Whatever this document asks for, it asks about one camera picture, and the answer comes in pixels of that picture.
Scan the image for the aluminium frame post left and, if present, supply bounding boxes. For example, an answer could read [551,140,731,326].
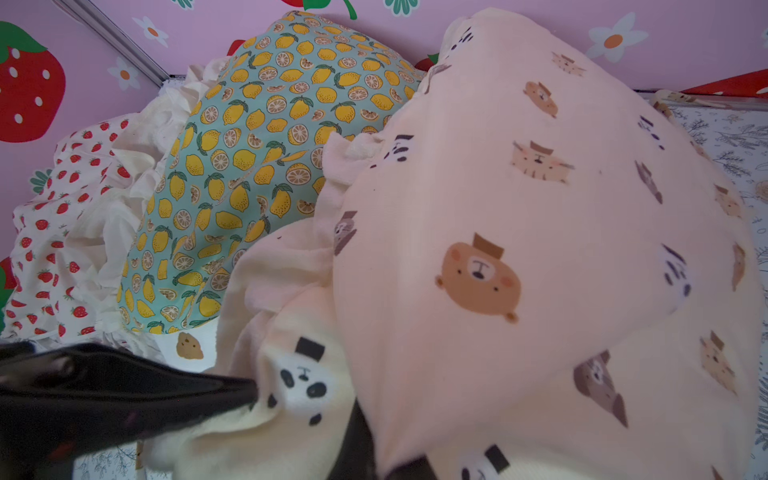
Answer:
[52,0,172,87]

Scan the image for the white strawberry print pillow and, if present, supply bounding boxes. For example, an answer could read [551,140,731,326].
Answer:
[1,113,135,343]

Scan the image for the white cookie print pillow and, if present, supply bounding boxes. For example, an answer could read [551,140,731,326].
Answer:
[155,328,217,373]

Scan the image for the teal lemon print pillow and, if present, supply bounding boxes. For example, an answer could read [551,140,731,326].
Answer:
[116,11,422,334]

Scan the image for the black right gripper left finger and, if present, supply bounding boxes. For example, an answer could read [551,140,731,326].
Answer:
[1,342,258,479]

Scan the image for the cream animal print pillow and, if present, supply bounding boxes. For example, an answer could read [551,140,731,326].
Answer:
[143,9,764,479]

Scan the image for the grey floral bed sheet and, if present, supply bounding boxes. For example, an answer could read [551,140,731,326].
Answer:
[665,98,768,451]

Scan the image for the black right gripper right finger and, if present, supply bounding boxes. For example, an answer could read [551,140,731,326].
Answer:
[327,401,437,480]

